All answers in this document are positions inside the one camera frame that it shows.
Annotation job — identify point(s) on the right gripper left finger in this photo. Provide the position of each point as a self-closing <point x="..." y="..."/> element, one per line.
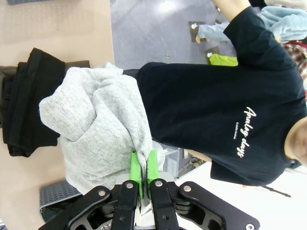
<point x="124" y="206"/>

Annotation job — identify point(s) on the grey plastic lattice basket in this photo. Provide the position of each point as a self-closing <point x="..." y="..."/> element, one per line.
<point x="55" y="191"/>
<point x="33" y="2"/>

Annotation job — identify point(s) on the lime green bag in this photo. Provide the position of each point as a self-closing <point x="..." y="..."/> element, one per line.
<point x="223" y="60"/>

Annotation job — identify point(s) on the light grey sweat garment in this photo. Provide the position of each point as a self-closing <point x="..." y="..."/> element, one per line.
<point x="100" y="119"/>

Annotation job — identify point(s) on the mannequin in blue fleece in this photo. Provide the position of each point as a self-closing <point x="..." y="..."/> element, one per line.
<point x="283" y="24"/>

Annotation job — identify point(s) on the person in black t-shirt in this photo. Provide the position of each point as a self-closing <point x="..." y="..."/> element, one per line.
<point x="216" y="107"/>

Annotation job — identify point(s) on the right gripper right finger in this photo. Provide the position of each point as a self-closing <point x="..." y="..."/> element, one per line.
<point x="165" y="208"/>

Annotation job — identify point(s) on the black light stand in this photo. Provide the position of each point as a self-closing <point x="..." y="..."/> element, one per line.
<point x="268" y="190"/>

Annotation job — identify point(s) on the black fuzzy garment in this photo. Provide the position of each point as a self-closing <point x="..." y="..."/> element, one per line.
<point x="57" y="213"/>

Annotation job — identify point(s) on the mannequin in plaid hoodie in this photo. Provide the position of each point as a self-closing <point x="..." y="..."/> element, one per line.
<point x="297" y="55"/>

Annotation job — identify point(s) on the white side table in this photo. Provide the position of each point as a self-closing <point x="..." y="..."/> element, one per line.
<point x="263" y="208"/>

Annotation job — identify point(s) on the person's right forearm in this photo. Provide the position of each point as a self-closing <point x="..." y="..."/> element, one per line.
<point x="230" y="9"/>

